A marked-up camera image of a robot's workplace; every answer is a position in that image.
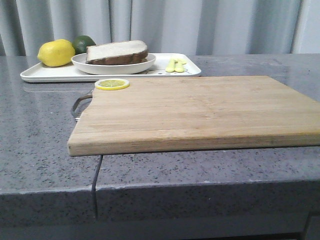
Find white bread slice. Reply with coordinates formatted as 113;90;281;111
86;40;149;65

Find white round plate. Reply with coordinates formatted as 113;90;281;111
71;53;156;75

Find wooden cutting board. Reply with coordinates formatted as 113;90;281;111
67;75;320;156

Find left yellow-green utensil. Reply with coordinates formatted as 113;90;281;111
165;58;178;73

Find yellow-green utensil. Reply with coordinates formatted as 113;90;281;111
165;58;178;73
174;58;187;73

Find right yellow-green utensil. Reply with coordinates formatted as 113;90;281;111
174;58;187;73

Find yellow lemon slice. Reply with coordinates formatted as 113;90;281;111
94;78;130;91

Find grey curtain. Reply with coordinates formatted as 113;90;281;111
0;0;320;56

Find green lime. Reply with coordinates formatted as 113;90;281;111
72;35;96;55

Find metal cutting board handle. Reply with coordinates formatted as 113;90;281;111
70;90;93;122

